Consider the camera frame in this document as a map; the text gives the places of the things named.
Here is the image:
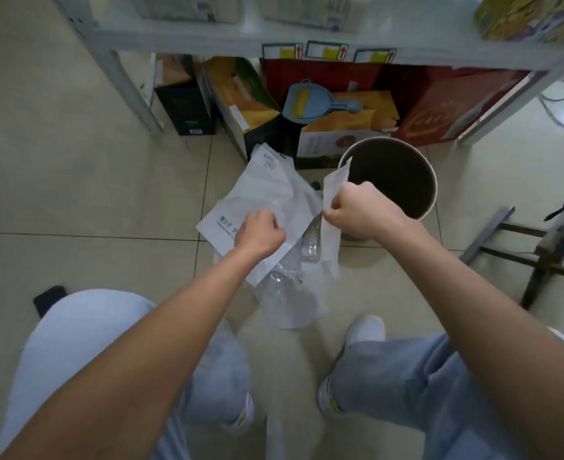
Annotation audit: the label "person's right hand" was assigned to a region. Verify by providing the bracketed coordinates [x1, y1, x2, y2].
[323, 181, 411, 243]

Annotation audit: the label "person's left hand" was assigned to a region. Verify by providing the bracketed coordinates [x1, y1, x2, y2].
[234, 209, 287, 260]

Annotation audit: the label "white plastic mailer bag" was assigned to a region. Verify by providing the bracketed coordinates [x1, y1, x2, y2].
[196, 142, 355, 331]

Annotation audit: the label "person's right forearm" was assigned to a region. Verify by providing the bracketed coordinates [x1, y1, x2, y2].
[380, 211, 564, 460]

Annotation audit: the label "person's left forearm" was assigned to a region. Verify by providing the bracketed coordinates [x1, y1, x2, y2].
[0, 248, 278, 460]

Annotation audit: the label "clear plastic bottle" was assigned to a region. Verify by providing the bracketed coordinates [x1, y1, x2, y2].
[301, 220, 324, 262]

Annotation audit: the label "round white trash bin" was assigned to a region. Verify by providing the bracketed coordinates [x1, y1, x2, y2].
[337, 137, 438, 242]

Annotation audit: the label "yellow white gift box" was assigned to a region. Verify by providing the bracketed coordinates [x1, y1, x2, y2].
[295, 90, 401, 169]

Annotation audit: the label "blue plastic dustpan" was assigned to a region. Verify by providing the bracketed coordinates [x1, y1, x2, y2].
[282, 80, 363, 124]

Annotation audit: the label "person's white right shoe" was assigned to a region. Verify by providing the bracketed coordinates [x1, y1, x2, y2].
[317, 315, 387, 418]

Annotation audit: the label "person's white shoe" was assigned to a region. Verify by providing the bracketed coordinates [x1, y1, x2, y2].
[317, 315, 387, 418]
[221, 392, 257, 435]

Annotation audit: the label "green yellow gift box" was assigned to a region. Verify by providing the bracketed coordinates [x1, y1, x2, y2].
[200, 56, 290, 163]

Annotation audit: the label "red gift bag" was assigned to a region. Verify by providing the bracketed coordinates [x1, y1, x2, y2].
[260, 58, 533, 148]

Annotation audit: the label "black cardboard box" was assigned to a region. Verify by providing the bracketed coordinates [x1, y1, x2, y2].
[153, 55, 217, 137]

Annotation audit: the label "white yellow shelf label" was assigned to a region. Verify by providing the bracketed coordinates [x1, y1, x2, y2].
[262, 42, 304, 61]
[305, 41, 349, 61]
[354, 48, 398, 64]

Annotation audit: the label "grey metal shelf rack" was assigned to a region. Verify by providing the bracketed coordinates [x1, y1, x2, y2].
[49, 0, 564, 147]

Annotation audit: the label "person's white left shoe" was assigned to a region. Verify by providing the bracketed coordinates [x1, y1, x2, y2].
[221, 392, 257, 435]

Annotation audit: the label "white package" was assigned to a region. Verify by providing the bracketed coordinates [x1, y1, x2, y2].
[257, 0, 375, 34]

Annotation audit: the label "wooden stool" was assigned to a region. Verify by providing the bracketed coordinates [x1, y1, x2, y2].
[459, 186, 564, 310]

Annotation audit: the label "person's light blue jeans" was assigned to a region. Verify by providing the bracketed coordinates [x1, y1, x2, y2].
[0, 288, 564, 460]

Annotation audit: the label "black flat phone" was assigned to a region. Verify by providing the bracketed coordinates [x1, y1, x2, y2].
[33, 285, 70, 319]

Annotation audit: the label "colourful yellow carton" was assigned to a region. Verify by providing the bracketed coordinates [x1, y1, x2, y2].
[474, 0, 564, 46]

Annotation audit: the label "black strap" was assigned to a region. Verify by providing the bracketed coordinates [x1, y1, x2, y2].
[543, 193, 564, 222]

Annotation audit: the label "grey cables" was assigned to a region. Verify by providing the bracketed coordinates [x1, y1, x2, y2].
[538, 62, 564, 132]

